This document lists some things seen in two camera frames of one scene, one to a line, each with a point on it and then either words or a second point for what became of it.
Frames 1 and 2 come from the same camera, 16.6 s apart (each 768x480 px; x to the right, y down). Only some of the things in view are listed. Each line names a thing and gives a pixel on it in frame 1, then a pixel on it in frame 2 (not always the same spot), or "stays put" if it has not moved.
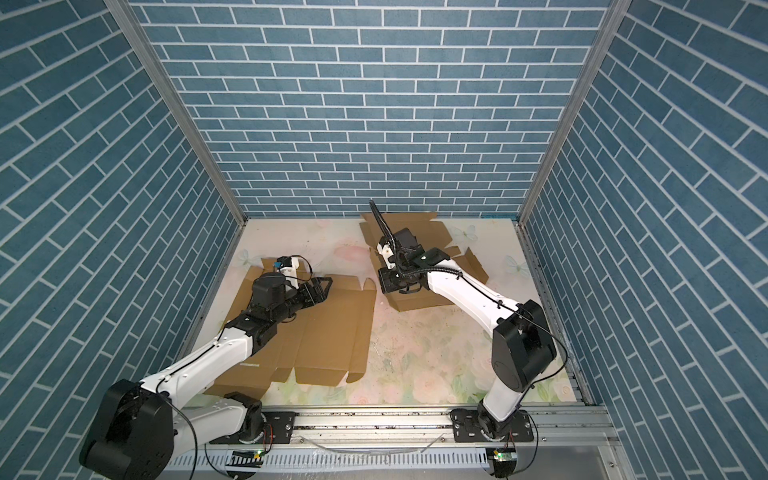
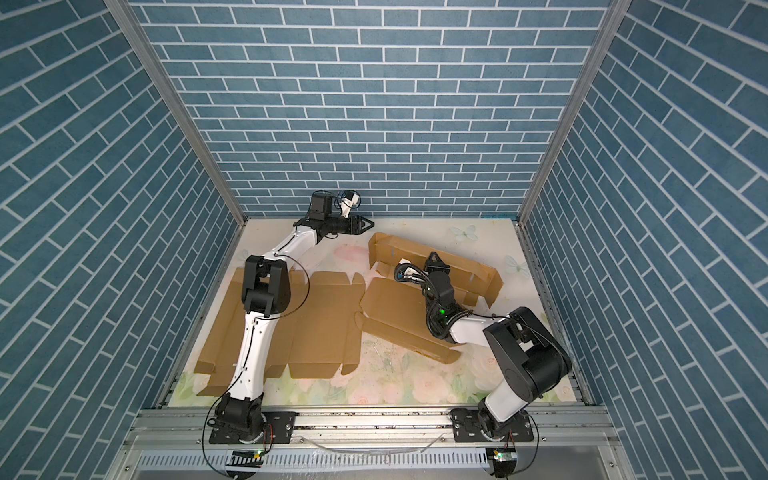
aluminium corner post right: [618, 10] stays put
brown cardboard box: [429, 236] → [396, 308]
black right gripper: [387, 283] → [438, 268]
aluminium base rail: [427, 432] stays put
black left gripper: [305, 289] → [353, 229]
